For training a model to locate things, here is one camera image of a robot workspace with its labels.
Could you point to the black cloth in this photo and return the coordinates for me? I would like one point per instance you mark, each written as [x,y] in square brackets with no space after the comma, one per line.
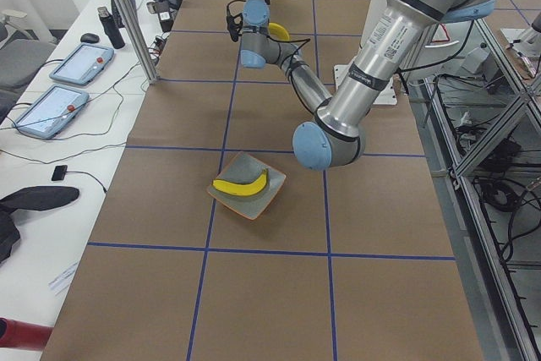
[30,199]

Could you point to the small black device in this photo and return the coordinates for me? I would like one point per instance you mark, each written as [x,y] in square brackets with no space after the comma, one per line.
[59,173]

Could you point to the yellow banana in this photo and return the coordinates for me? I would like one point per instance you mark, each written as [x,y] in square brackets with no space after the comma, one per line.
[278,32]
[242,189]

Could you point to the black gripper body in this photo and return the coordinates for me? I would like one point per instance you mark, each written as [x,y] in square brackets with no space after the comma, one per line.
[263,30]

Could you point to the upper blue teach pendant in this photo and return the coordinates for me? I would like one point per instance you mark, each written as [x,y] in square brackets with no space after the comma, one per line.
[83,64]

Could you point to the aluminium frame post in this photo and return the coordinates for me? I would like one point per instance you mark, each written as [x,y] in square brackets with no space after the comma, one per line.
[137,40]

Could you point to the grey square plate orange rim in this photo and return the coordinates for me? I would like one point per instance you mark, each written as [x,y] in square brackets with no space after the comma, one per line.
[245,168]

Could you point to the black computer mouse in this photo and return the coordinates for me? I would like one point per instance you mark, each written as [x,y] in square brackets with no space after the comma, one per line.
[89,38]

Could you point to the red cylinder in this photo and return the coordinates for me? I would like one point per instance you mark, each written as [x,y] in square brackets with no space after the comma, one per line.
[21,335]

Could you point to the aluminium frame rack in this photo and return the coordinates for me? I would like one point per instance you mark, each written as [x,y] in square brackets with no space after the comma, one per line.
[478,113]

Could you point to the black water bottle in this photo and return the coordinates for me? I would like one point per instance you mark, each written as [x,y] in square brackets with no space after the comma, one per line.
[110,28]

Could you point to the paper sheet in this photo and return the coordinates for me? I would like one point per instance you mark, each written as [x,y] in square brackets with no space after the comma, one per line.
[64,279]

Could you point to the blue teach pendant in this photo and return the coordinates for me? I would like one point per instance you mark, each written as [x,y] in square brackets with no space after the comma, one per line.
[51,112]
[83,64]

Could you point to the lower blue teach pendant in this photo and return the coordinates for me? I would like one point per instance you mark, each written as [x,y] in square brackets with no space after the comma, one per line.
[51,112]

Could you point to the grey office chair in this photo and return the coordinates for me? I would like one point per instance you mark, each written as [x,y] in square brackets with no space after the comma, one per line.
[21,59]

